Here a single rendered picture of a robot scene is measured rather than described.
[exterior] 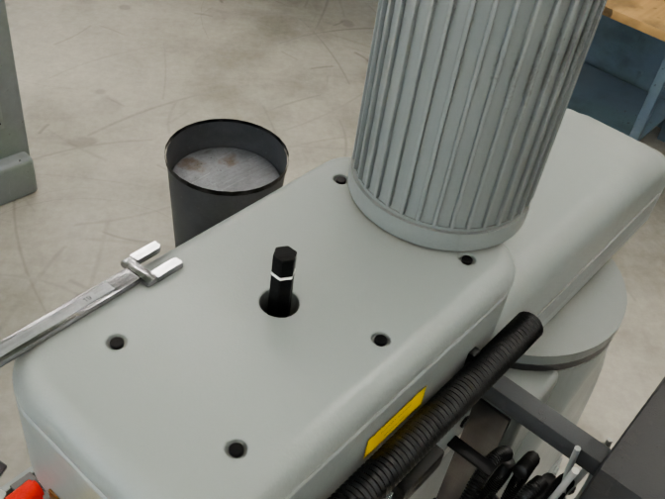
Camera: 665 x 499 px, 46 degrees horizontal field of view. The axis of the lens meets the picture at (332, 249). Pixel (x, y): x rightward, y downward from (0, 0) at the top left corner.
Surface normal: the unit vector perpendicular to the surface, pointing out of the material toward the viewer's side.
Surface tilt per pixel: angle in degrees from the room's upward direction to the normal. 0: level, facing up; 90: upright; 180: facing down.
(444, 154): 90
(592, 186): 0
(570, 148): 0
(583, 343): 0
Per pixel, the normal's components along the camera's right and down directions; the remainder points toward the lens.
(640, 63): -0.66, 0.44
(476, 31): -0.27, 0.62
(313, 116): 0.12, -0.74
